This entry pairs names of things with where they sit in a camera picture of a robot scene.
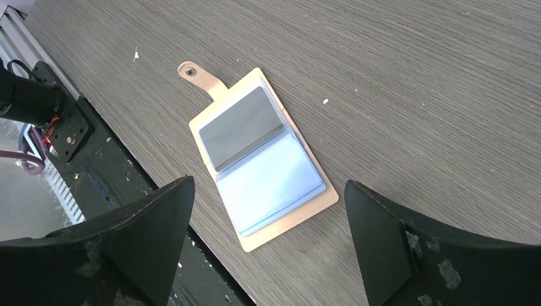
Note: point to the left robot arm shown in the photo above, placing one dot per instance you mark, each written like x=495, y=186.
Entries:
x=25, y=99

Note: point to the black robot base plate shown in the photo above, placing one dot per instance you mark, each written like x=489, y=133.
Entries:
x=103, y=175

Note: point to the ribbed metal front rail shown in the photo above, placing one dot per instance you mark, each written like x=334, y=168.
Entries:
x=19, y=43

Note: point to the beige card holder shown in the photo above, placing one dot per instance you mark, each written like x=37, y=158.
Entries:
x=273, y=188

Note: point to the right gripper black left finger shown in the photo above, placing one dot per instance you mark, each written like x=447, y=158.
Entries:
x=105, y=257

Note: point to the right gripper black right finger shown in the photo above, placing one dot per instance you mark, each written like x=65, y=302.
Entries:
x=408, y=258

